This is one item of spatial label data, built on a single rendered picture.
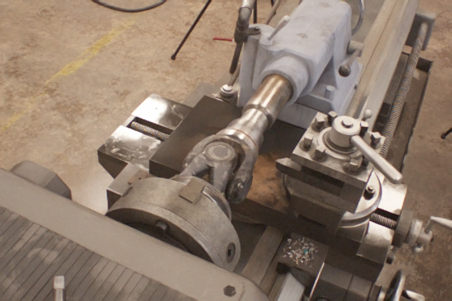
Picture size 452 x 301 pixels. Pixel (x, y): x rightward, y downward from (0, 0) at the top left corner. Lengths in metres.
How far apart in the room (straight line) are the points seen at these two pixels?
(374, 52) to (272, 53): 0.83
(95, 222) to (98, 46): 2.90
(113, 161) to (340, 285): 0.67
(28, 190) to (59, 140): 2.12
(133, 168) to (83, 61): 2.05
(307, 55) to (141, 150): 0.51
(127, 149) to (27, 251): 0.85
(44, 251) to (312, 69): 0.94
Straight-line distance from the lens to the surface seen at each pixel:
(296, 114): 1.69
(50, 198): 0.80
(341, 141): 1.21
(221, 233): 0.97
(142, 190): 0.99
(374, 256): 1.40
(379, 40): 2.33
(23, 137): 2.98
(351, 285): 1.43
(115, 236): 0.75
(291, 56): 1.48
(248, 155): 1.17
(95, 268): 0.72
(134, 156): 1.53
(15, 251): 0.75
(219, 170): 1.10
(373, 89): 1.98
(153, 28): 3.82
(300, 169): 1.23
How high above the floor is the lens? 1.92
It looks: 41 degrees down
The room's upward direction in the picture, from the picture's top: 7 degrees clockwise
